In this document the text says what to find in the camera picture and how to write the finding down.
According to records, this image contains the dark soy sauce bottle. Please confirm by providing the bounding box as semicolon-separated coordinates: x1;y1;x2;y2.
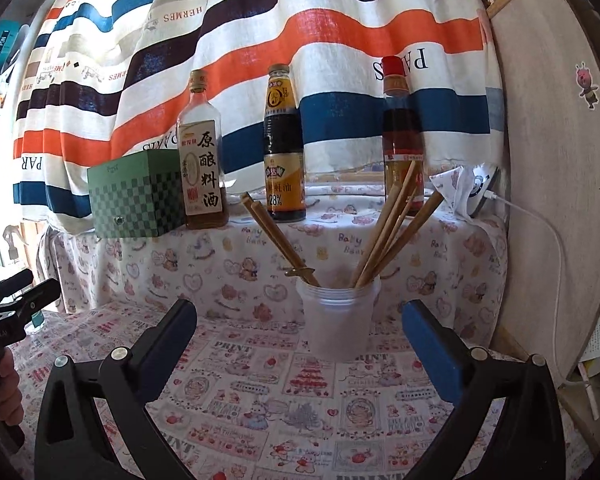
263;64;306;222

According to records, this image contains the pink cartoon sticker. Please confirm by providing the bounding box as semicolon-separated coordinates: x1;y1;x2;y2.
576;62;598;110

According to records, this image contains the striped Hermes curtain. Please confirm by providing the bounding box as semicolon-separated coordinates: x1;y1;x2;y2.
8;0;505;233

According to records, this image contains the light wooden board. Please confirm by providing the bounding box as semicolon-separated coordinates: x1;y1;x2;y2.
488;0;600;384

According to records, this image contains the clear cooking wine bottle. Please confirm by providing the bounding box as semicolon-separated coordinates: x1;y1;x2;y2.
176;70;228;230

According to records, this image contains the light wooden chopstick red tip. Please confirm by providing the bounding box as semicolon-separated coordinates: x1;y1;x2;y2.
380;191;416;257

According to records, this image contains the white charging device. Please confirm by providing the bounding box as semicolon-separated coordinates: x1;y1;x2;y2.
467;164;500;218

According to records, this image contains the translucent plastic cup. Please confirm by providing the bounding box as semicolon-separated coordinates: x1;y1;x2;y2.
296;278;381;363

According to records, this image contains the white cable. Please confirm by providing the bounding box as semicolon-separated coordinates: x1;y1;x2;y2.
482;188;589;388

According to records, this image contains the red cap vinegar bottle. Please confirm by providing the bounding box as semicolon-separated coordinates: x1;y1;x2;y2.
381;55;425;217

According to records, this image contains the green checkered box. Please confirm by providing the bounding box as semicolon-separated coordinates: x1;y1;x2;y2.
87;150;185;238

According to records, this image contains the left hand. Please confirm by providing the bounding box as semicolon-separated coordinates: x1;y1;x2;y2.
0;347;23;426

